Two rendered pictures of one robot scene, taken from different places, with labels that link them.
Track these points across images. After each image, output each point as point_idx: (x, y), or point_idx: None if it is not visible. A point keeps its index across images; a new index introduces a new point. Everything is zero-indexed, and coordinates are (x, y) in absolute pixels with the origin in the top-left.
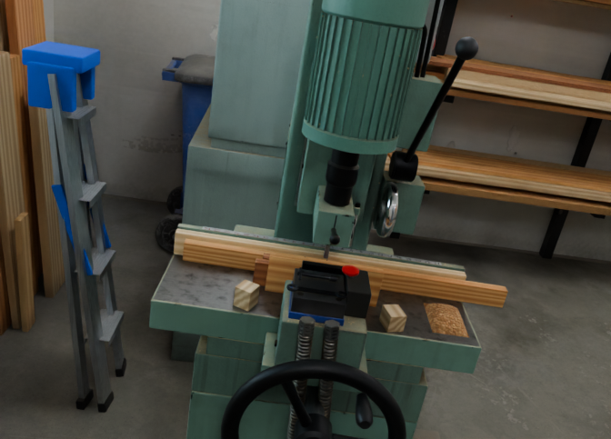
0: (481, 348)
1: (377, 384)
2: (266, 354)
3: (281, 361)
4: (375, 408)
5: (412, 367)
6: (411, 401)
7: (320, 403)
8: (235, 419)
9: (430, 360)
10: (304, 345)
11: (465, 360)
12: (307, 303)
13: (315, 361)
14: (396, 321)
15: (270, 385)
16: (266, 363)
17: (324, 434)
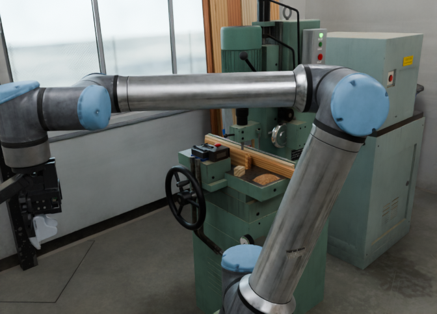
0: (261, 188)
1: (192, 177)
2: None
3: None
4: (235, 212)
5: (242, 194)
6: (244, 211)
7: None
8: (166, 184)
9: (246, 191)
10: (190, 166)
11: (257, 194)
12: (194, 151)
13: (179, 166)
14: (236, 171)
15: (170, 172)
16: None
17: (181, 194)
